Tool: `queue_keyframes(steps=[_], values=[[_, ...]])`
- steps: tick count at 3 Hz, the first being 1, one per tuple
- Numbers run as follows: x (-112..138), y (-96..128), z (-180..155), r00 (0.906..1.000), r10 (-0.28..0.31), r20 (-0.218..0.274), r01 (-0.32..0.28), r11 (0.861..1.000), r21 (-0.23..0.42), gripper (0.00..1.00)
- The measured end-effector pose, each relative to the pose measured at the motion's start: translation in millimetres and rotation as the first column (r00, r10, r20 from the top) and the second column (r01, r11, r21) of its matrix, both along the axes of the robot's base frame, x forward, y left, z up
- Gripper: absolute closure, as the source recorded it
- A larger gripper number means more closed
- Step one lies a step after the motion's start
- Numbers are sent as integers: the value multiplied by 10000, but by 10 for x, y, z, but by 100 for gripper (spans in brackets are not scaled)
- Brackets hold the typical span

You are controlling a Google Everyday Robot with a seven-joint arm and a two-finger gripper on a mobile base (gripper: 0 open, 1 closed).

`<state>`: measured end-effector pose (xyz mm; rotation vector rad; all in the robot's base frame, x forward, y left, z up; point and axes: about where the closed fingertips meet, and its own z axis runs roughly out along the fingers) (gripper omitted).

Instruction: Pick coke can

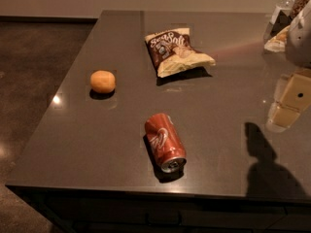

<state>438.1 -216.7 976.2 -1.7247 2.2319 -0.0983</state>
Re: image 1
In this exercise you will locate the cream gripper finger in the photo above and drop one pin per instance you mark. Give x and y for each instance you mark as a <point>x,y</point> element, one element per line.
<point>297,94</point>
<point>280,117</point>

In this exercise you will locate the red coke can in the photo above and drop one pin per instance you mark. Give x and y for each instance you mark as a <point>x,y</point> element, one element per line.
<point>167,148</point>

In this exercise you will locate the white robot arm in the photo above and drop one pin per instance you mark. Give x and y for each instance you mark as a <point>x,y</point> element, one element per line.
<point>298,52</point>

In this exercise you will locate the small white snack packet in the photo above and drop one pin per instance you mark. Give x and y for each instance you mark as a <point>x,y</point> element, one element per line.
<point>278,42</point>

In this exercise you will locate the clear plastic bottle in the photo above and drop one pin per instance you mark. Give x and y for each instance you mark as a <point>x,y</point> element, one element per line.
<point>284,6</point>

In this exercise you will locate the brown white chip bag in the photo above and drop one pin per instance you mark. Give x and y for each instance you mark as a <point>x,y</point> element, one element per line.
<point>172,53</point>

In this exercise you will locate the orange fruit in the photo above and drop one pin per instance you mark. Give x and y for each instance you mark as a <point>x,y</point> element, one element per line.
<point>103,81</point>

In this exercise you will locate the dark cabinet drawer front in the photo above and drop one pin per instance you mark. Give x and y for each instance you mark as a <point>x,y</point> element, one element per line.
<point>132,213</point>

